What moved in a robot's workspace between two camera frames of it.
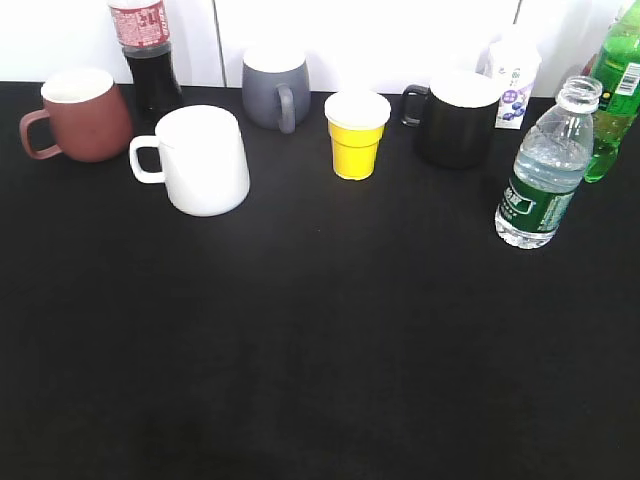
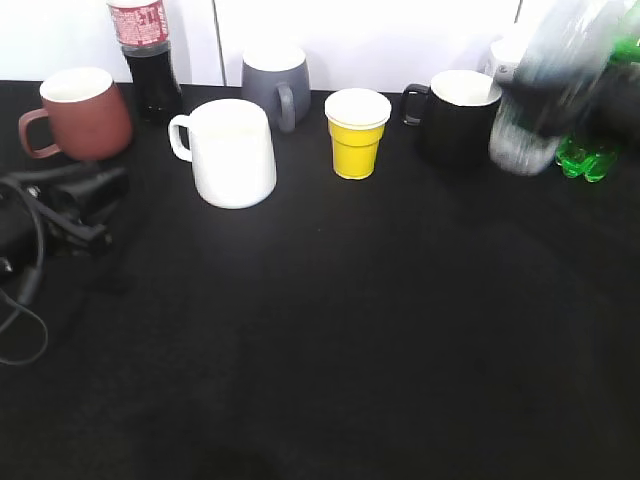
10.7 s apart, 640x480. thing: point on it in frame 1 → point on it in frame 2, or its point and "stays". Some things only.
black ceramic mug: [458, 115] stays
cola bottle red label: [142, 30] stays
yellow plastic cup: [356, 122] stays
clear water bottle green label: [549, 166] → [564, 46]
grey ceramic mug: [276, 86] stays
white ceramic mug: [202, 160] → [231, 150]
